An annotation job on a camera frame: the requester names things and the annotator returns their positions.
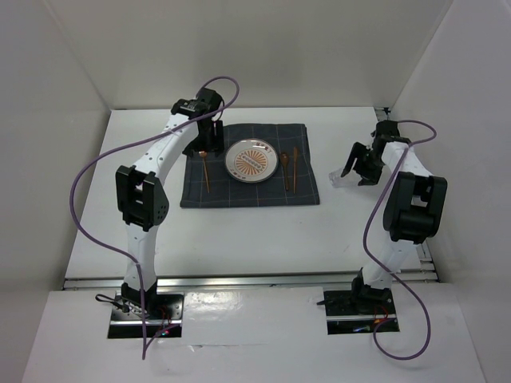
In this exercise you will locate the clear faceted drinking glass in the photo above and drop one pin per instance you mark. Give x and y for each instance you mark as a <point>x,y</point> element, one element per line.
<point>339,179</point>

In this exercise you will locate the front aluminium rail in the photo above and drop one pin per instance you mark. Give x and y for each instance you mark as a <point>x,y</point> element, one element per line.
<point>234,281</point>

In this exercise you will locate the copper knife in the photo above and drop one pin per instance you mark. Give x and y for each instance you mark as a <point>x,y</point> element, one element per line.
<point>295,168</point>

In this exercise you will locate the copper fork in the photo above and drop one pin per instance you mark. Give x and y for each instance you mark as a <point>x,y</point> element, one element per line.
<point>206,171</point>

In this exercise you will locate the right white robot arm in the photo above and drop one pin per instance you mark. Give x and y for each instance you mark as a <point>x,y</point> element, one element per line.
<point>373,281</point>

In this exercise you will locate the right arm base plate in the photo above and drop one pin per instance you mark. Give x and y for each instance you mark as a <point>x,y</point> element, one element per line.
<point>347,315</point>

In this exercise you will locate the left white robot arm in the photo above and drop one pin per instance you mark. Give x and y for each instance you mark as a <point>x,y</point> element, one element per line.
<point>140,189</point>

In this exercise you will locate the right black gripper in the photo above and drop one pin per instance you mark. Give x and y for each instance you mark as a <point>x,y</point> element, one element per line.
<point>370,178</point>

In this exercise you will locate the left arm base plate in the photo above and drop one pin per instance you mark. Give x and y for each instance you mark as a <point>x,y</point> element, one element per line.
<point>163,317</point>

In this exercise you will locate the copper spoon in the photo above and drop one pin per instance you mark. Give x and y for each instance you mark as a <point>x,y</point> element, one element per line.
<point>284,160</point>

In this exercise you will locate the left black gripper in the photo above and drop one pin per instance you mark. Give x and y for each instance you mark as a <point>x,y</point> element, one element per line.
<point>216,138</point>

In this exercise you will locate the dark grey checked cloth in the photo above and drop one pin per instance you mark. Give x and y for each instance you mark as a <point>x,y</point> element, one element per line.
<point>227,192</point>

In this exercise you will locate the orange patterned plate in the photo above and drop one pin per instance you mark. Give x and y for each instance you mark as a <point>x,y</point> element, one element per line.
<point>251,161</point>

